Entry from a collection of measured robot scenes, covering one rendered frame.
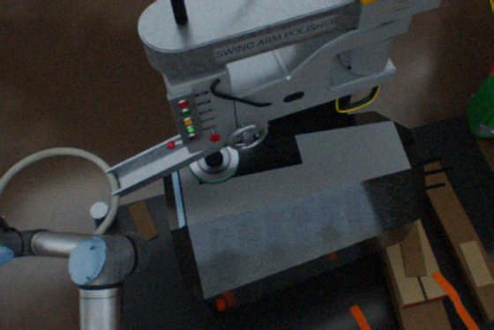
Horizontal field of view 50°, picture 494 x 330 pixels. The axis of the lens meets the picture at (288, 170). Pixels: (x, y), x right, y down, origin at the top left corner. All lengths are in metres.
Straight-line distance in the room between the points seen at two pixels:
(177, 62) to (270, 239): 0.99
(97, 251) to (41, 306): 1.82
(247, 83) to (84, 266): 0.82
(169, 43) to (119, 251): 0.60
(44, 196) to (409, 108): 2.37
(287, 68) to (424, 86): 2.01
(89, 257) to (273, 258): 1.06
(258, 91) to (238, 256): 0.79
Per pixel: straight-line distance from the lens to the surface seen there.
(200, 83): 1.70
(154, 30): 1.64
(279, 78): 1.86
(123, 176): 2.30
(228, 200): 2.26
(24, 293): 3.33
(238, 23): 1.62
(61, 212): 3.43
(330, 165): 2.33
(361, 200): 2.34
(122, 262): 1.51
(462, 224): 3.20
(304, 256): 2.37
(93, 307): 1.51
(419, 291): 2.88
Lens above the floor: 2.91
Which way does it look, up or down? 62 degrees down
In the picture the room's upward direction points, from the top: 1 degrees clockwise
